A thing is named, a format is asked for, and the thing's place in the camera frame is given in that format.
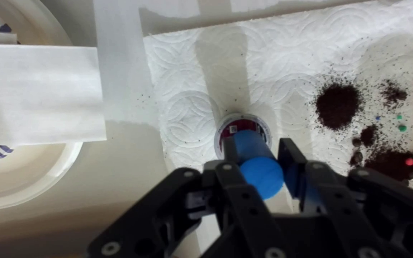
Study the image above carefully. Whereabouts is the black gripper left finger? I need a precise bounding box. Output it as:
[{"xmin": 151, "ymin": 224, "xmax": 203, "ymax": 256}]
[{"xmin": 90, "ymin": 160, "xmax": 295, "ymax": 258}]

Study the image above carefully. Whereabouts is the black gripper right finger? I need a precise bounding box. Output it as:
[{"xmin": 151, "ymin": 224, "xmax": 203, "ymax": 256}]
[{"xmin": 277, "ymin": 138, "xmax": 413, "ymax": 258}]

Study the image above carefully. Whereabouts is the small coffee pod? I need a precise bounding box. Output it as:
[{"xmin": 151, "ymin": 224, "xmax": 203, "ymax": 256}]
[{"xmin": 214, "ymin": 112, "xmax": 273, "ymax": 163}]

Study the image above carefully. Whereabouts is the dark coffee grounds spill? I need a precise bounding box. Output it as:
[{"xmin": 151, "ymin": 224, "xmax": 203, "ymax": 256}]
[{"xmin": 313, "ymin": 78, "xmax": 413, "ymax": 183}]

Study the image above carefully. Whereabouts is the white paper towel sheet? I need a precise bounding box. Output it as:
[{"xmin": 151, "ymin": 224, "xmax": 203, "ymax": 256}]
[{"xmin": 141, "ymin": 0, "xmax": 413, "ymax": 193}]

